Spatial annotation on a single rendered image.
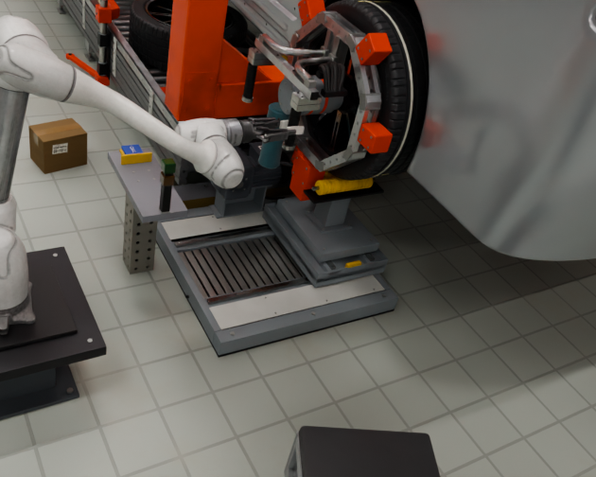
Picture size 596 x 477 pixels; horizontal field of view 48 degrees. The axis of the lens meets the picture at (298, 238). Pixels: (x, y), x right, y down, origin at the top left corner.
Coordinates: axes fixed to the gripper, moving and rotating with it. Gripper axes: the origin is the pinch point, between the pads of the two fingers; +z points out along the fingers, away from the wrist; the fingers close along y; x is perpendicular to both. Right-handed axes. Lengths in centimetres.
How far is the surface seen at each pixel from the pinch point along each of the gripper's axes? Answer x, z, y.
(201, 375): -83, -35, 29
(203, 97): -20, -6, -60
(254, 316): -75, -8, 14
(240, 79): -13, 11, -61
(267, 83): -15, 23, -60
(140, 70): -44, -7, -133
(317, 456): -49, -30, 90
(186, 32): 8, -16, -60
